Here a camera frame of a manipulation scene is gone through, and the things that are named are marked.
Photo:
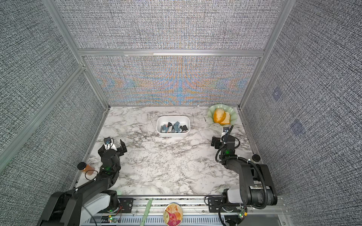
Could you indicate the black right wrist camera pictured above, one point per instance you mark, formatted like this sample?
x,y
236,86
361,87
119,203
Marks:
x,y
226,130

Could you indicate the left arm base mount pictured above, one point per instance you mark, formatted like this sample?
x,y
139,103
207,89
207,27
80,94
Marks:
x,y
124,205

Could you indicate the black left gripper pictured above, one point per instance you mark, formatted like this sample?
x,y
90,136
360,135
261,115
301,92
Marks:
x,y
119,149

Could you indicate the white storage box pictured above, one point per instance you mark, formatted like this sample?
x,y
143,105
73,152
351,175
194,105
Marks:
x,y
173,119

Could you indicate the bread pieces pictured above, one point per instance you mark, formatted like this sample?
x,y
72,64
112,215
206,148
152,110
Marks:
x,y
221,117

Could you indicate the green scalloped plate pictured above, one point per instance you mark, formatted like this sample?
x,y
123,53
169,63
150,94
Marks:
x,y
233,113

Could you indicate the orange black-capped jar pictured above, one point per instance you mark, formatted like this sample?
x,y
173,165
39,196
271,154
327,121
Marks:
x,y
87,169

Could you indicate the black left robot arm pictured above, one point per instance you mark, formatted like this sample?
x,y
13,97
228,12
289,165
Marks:
x,y
65,208

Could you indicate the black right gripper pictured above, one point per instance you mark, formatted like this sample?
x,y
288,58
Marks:
x,y
218,142

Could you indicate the green strip on rail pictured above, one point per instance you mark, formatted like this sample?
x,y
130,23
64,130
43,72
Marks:
x,y
146,212

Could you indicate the round colourful tin lid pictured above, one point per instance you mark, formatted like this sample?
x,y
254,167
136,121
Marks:
x,y
173,215

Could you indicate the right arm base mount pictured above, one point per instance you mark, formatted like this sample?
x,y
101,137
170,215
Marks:
x,y
217,203

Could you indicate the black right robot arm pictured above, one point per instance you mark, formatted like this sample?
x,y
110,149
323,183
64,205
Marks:
x,y
255,187

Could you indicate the small black-capped jar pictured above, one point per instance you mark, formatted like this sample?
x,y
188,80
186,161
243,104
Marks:
x,y
256,158

